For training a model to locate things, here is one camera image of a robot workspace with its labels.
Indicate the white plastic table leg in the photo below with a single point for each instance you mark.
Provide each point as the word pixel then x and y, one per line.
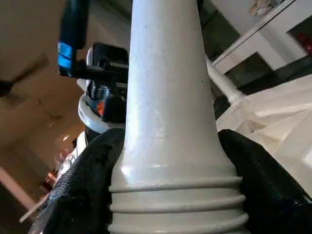
pixel 224 83
pixel 170 97

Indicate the white plastic table top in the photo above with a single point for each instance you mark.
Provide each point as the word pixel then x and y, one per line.
pixel 280 117

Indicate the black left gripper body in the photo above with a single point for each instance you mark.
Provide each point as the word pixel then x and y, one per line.
pixel 109 73

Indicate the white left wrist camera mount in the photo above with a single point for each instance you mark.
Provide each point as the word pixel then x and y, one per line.
pixel 85 117

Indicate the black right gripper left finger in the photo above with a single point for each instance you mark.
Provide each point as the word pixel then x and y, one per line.
pixel 80 190

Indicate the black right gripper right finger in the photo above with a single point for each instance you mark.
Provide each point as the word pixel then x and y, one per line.
pixel 273 200

